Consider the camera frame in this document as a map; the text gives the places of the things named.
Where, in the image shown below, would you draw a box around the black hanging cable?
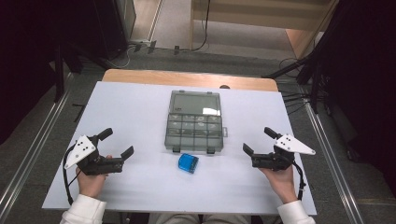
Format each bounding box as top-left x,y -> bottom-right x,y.
178,0 -> 212,53

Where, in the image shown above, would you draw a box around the black tripod stand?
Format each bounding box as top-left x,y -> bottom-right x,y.
261,46 -> 326,115

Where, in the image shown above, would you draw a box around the clear grey compartment box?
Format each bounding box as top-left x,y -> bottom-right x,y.
163,90 -> 229,154

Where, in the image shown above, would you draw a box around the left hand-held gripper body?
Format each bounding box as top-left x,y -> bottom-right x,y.
64,133 -> 125,176

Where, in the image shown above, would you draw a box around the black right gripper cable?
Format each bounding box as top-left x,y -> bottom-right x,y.
291,161 -> 307,202

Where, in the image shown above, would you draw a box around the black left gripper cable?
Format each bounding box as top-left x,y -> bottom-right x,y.
62,143 -> 79,206

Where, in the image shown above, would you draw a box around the metal floor rail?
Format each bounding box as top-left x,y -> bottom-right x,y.
303,101 -> 365,224
0,73 -> 76,216

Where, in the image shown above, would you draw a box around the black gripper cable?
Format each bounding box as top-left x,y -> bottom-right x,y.
291,161 -> 307,202
62,143 -> 79,206

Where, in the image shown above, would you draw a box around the person's left hand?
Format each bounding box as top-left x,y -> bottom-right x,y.
75,154 -> 114,199

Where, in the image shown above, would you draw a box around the person's right hand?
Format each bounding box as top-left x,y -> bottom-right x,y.
258,163 -> 299,204

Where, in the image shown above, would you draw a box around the dark cabinet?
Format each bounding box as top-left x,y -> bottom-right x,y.
92,0 -> 138,61

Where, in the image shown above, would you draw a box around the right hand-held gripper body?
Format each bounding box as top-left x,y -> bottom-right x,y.
250,133 -> 317,172

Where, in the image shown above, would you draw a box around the wooden table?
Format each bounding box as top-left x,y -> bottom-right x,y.
102,68 -> 279,92

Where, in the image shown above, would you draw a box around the small black bent rod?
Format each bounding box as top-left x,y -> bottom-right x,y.
72,103 -> 87,123

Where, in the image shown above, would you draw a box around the small blue plastic box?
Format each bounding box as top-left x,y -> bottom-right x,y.
177,152 -> 200,175

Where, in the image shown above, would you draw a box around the black floor cables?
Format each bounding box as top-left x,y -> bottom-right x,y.
277,57 -> 311,117

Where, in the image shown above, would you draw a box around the light wooden furniture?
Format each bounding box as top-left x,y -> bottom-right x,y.
190,0 -> 340,60

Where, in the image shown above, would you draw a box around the white floor cable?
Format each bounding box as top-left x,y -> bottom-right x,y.
106,46 -> 133,70

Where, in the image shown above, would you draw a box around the white table board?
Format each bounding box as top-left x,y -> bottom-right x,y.
41,81 -> 318,217

